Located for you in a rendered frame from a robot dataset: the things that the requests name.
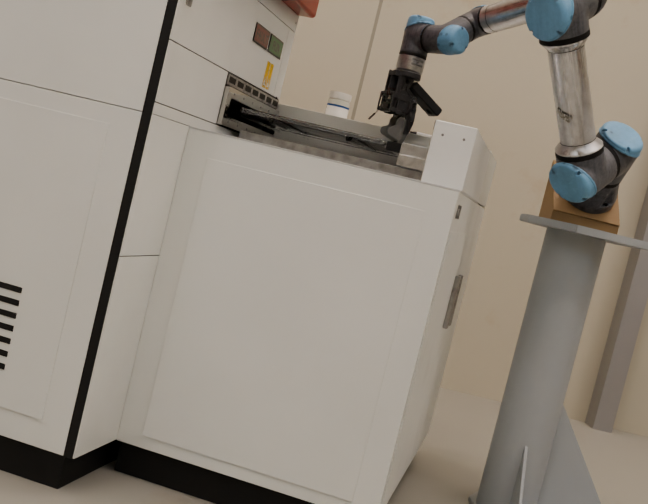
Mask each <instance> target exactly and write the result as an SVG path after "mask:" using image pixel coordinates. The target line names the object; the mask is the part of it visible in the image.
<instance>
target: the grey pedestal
mask: <svg viewBox="0 0 648 504"><path fill-rule="evenodd" d="M519 220H520V221H523V222H527V223H531V224H534V225H538V226H542V227H545V228H547V229H546V233H545V237H544V241H543V244H542V248H541V252H540V256H539V260H538V264H537V267H536V271H535V275H534V279H533V283H532V287H531V291H530V294H529V298H528V302H527V306H526V310H525V314H524V318H523V321H522V325H521V329H520V333H519V337H518V341H517V344H516V348H515V352H514V356H513V360H512V364H511V368H510V371H509V375H508V379H507V383H506V387H505V391H504V395H503V398H502V402H501V406H500V410H499V414H498V418H497V421H496V425H495V429H494V433H493V437H492V441H491V445H490V448H489V452H488V456H487V460H486V464H485V468H484V471H483V475H482V479H481V483H480V487H479V491H477V492H475V493H473V494H471V495H469V498H468V501H469V503H470V504H601V502H600V499H599V497H598V494H597V492H596V489H595V486H594V484H593V481H592V478H591V476H590V473H589V471H588V468H587V465H586V463H585V460H584V457H583V455H582V452H581V450H580V447H579V444H578V442H577V439H576V436H575V434H574V431H573V429H572V426H571V423H570V421H569V418H568V415H567V413H566V410H565V408H564V405H563V403H564V399H565V396H566V392H567V388H568V384H569V381H570V377H571V373H572V369H573V365H574V362H575V358H576V354H577V350H578V346H579V343H580V339H581V335H582V331H583V328H584V324H585V320H586V316H587V312H588V309H589V305H590V301H591V297H592V293H593V290H594V286H595V282H596V278H597V275H598V271H599V267H600V263H601V259H602V256H603V252H604V248H605V244H606V243H610V244H615V245H620V246H626V247H631V248H637V249H642V250H647V251H648V242H645V241H641V240H637V239H633V238H629V237H625V236H621V235H617V234H613V233H609V232H605V231H601V230H597V229H592V228H588V227H584V226H580V225H576V224H571V223H567V222H562V221H558V220H553V219H549V218H544V217H539V216H535V215H530V214H521V215H520V219H519Z"/></svg>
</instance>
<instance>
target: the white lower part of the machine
mask: <svg viewBox="0 0 648 504"><path fill-rule="evenodd" d="M188 131H189V126H187V125H184V124H181V123H178V122H175V121H172V120H169V119H166V118H163V117H160V116H157V115H154V114H151V113H147V112H143V111H142V112H140V111H136V110H132V109H127V108H123V107H119V106H115V105H110V104H106V103H102V102H98V101H93V100H89V99H85V98H81V97H76V96H72V95H68V94H64V93H60V92H55V91H51V90H47V89H43V88H38V87H34V86H30V85H26V84H21V83H17V82H13V81H9V80H4V79H0V470H2V471H5V472H8V473H11V474H14V475H17V476H20V477H23V478H26V479H29V480H32V481H35V482H37V483H40V484H43V485H46V486H49V487H52V488H55V489H59V488H61V487H63V486H65V485H67V484H69V483H71V482H73V481H75V480H77V479H79V478H81V477H83V476H85V475H87V474H89V473H90V472H92V471H94V470H96V469H98V468H100V467H102V466H104V465H106V464H108V463H110V462H112V461H114V460H116V459H117V455H118V451H119V447H120V443H121V441H118V440H117V435H118V431H119V427H120V422H121V418H122V414H123V409H124V405H125V401H126V397H127V392H128V388H129V384H130V379H131V375H132V371H133V367H134V362H135V358H136V354H137V349H138V345H139V341H140V336H141V332H142V328H143V324H144V319H145V315H146V311H147V306H148V302H149V298H150V294H151V289H152V285H153V281H154V276H155V272H156V268H157V264H158V259H159V255H160V251H161V246H162V242H163V238H164V234H165V229H166V225H167V221H168V216H169V212H170V208H171V204H172V199H173V195H174V191H175V186H176V182H177V178H178V174H179V169H180V165H181V161H182V156H183V152H184V148H185V143H186V139H187V135H188Z"/></svg>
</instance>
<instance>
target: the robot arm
mask: <svg viewBox="0 0 648 504"><path fill-rule="evenodd" d="M606 2H607V0H501V1H498V2H495V3H492V4H489V5H481V6H477V7H474V8H473V9H471V10H470V11H468V12H466V13H464V14H462V15H460V16H458V17H456V18H455V19H453V20H451V21H449V22H447V23H445V24H442V25H435V22H434V20H433V19H431V18H429V17H426V16H422V15H411V16H410V17H409V18H408V21H407V24H406V27H405V29H404V36H403V40H402V44H401V48H400V52H399V56H398V60H397V64H396V70H389V73H388V77H387V81H386V85H385V90H384V91H381V93H380V97H379V101H378V105H377V110H380V111H383V112H384V113H387V114H393V117H391V118H390V121H389V124H388V125H385V126H382V127H381V129H380V132H381V134H382V135H384V136H385V137H387V138H389V139H390V140H391V141H392V142H393V141H397V143H400V144H402V143H403V142H404V140H405V138H406V137H407V135H408V134H409V132H410V130H411V128H412V125H413V123H414V120H415V114H416V111H417V110H416V109H417V104H418V105H419V106H420V107H421V108H422V109H423V110H424V111H425V113H426V114H427V115H428V116H439V114H440V113H441V112H442V109H441V108H440V107H439V106H438V105H437V103H436V102H435V101H434V100H433V99H432V98H431V97H430V96H429V94H428V93H427V92H426V91H425V90H424V89H423V88H422V87H421V85H420V84H419V83H418V82H419V81H420V79H421V76H420V75H422V73H423V69H424V65H425V61H426V58H427V54H428V53H432V54H445V55H459V54H462V53H463V52H464V51H465V49H466V48H467V47H468V44H469V43H470V42H471V41H473V40H475V39H477V38H479V37H482V36H485V35H489V34H492V33H496V32H499V31H503V30H506V29H510V28H513V27H517V26H521V25H524V24H527V27H528V29H529V31H532V32H533V34H532V35H533V36H534V37H536V38H537V39H539V44H540V45H541V46H542V47H544V48H545V49H546V50H547V53H548V60H549V67H550V74H551V82H552V89H553V96H554V103H555V110H556V117H557V124H558V131H559V139H560V142H559V143H558V145H557V146H556V147H555V156H556V164H554V165H553V166H552V168H551V170H550V172H549V181H550V184H551V186H552V188H553V189H554V190H555V192H556V193H557V194H559V195H560V196H561V197H562V198H563V199H565V200H567V201H568V202H569V203H570V204H571V205H573V206H574V207H575V208H577V209H579V210H581V211H583V212H586V213H590V214H602V213H605V212H607V211H609V210H610V209H611V208H612V206H613V205H614V203H615V202H616V199H617V195H618V190H619V184H620V182H621V181H622V179H623V178H624V176H625V175H626V174H627V172H628V171H629V169H630V168H631V166H632V165H633V163H634V162H635V160H636V159H637V157H639V156H640V152H641V151H642V149H643V141H642V138H641V137H640V135H639V134H638V133H637V132H636V131H635V130H634V129H633V128H631V127H630V126H628V125H626V124H624V123H620V122H617V121H609V122H606V123H604V124H603V126H602V127H600V128H599V132H598V133H597V135H596V133H595V125H594V116H593V108H592V100H591V92H590V83H589V75H588V67H587V59H586V50H585V42H586V41H587V39H588V38H589V37H590V26H589V19H591V18H592V17H594V16H595V15H597V14H598V13H599V12H600V11H601V10H602V9H603V8H604V6H605V4H606ZM413 81H417V82H413ZM381 97H382V100H381ZM380 100H381V104H380ZM379 104H380V106H379ZM404 117H405V119H404Z"/></svg>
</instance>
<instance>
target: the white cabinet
mask: <svg viewBox="0 0 648 504"><path fill-rule="evenodd" d="M484 211H485V209H484V208H483V207H481V206H480V205H478V204H477V203H475V202H474V201H472V200H470V199H469V198H467V197H466V196H464V195H463V194H461V193H460V192H458V191H453V190H449V189H445V188H441V187H437V186H432V185H428V184H424V183H420V182H415V181H411V180H407V179H403V178H399V177H394V176H390V175H386V174H382V173H377V172H373V171H369V170H365V169H361V168H356V167H352V166H348V165H344V164H339V163H335V162H331V161H327V160H322V159H318V158H314V157H310V156H306V155H301V154H297V153H293V152H289V151H284V150H280V149H276V148H272V147H268V146H263V145H259V144H255V143H251V142H246V141H242V140H238V139H234V138H230V137H225V136H221V135H217V134H213V133H208V132H204V131H200V130H196V129H192V128H189V131H188V135H187V139H186V143H185V148H184V152H183V156H182V161H181V165H180V169H179V174H178V178H177V182H176V186H175V191H174V195H173V199H172V204H171V208H170V212H169V216H168V221H167V225H166V229H165V234H164V238H163V242H162V246H161V251H160V255H159V259H158V264H157V268H156V272H155V276H154V281H153V285H152V289H151V294H150V298H149V302H148V306H147V311H146V315H145V319H144V324H143V328H142V332H141V336H140V341H139V345H138V349H137V354H136V358H135V362H134V367H133V371H132V375H131V379H130V384H129V388H128V392H127V397H126V401H125V405H124V409H123V414H122V418H121V422H120V427H119V431H118V435H117V440H118V441H121V443H120V447H119V451H118V455H117V460H116V464H115V468H114V470H115V471H118V472H121V473H124V474H127V475H130V476H133V477H136V478H140V479H143V480H146V481H149V482H152V483H155V484H158V485H161V486H164V487H167V488H170V489H173V490H176V491H179V492H182V493H185V494H188V495H191V496H194V497H197V498H200V499H203V500H206V501H209V502H212V503H215V504H387V503H388V501H389V499H390V498H391V496H392V494H393V492H394V491H395V489H396V487H397V486H398V484H399V482H400V480H401V479H402V477H403V475H404V474H405V472H406V470H407V468H408V467H409V465H410V463H411V462H412V460H413V458H414V456H415V455H416V453H417V451H418V450H419V448H420V446H421V444H422V443H423V441H424V439H425V438H426V436H427V434H428V430H429V428H430V425H431V421H432V417H433V413H434V409H435V405H436V401H437V397H438V393H439V389H440V385H441V381H442V378H443V374H444V370H445V366H446V362H447V358H448V354H449V350H450V346H451V342H452V338H453V334H454V331H455V327H456V323H457V319H458V315H459V311H460V307H461V303H462V299H463V295H464V291H465V287H466V284H467V280H468V276H469V272H470V268H471V264H472V260H473V256H474V252H475V248H476V244H477V240H478V234H479V230H480V226H481V222H482V218H483V215H484Z"/></svg>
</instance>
